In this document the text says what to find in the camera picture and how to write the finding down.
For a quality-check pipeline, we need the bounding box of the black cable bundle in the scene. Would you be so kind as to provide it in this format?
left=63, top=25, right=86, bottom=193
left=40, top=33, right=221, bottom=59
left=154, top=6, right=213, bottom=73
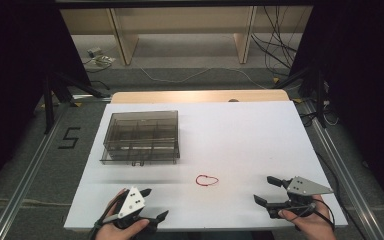
left=250, top=5, right=302, bottom=78

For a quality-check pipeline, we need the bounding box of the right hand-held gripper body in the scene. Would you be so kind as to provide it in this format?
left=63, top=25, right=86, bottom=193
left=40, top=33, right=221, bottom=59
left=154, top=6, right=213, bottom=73
left=265, top=175, right=334, bottom=220

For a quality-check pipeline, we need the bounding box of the light wooden shelf unit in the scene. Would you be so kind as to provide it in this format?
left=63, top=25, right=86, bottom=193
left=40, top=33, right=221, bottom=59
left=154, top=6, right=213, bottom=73
left=59, top=6, right=314, bottom=66

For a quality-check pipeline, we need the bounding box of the smoky clear plastic organizer box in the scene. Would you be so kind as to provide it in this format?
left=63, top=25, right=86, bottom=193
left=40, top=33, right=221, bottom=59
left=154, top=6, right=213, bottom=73
left=99, top=110, right=181, bottom=167

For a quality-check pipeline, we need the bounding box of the black tripod stand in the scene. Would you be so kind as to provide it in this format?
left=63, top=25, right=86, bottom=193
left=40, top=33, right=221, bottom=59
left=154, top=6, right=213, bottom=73
left=33, top=63, right=113, bottom=135
left=272, top=54, right=330, bottom=130

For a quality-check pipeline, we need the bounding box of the red string loop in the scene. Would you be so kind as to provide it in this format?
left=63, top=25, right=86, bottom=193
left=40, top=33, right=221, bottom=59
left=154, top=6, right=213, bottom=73
left=195, top=174, right=220, bottom=187

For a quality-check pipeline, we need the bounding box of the white coiled cable pack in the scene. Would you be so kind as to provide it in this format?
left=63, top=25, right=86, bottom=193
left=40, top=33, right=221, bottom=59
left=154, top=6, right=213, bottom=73
left=92, top=55, right=117, bottom=68

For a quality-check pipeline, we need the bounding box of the short aluminium rail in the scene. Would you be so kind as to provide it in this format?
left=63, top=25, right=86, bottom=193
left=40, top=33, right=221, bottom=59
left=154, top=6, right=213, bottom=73
left=71, top=93, right=113, bottom=103

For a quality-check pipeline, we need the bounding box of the hand-held gripper cable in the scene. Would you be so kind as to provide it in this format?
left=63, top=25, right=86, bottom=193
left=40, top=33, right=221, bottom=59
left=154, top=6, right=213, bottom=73
left=88, top=213, right=119, bottom=240
left=291, top=199, right=336, bottom=233

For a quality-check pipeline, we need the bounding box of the aluminium floor rail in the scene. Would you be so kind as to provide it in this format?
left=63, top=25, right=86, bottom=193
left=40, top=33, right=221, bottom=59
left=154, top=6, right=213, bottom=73
left=300, top=99, right=384, bottom=240
left=0, top=105, right=68, bottom=240

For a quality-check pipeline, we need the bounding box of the thin black floor cable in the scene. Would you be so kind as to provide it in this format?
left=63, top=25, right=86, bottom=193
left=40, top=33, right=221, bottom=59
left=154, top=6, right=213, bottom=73
left=315, top=152, right=369, bottom=240

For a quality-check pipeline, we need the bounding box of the black metal frame bar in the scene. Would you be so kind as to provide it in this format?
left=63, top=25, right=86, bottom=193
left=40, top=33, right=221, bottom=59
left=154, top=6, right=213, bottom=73
left=54, top=0, right=315, bottom=10

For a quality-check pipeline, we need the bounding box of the right hand-held gripper cable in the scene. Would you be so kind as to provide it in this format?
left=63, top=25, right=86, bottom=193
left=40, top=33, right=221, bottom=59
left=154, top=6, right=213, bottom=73
left=291, top=199, right=336, bottom=233

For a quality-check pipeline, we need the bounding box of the person's left hand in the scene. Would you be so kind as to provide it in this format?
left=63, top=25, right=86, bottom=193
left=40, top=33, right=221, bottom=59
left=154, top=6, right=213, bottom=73
left=94, top=188, right=151, bottom=240

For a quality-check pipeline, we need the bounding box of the black curtain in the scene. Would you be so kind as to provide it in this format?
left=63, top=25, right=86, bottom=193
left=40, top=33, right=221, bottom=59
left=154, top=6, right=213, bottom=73
left=0, top=0, right=92, bottom=203
left=289, top=0, right=384, bottom=213

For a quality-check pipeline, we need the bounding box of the person's right hand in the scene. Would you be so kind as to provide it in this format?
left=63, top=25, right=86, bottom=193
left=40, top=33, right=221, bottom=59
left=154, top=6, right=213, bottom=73
left=277, top=195, right=337, bottom=240

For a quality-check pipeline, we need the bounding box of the grey power adapter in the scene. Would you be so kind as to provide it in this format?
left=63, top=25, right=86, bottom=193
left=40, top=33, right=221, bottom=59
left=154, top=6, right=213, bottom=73
left=86, top=47, right=103, bottom=58

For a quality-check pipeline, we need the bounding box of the left hand-held gripper cable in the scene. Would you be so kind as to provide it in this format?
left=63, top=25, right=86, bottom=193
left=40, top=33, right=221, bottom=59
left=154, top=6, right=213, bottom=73
left=88, top=213, right=119, bottom=240

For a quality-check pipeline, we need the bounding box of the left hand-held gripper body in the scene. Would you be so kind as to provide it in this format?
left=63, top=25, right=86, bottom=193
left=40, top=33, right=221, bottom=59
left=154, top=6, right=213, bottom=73
left=112, top=185, right=159, bottom=234

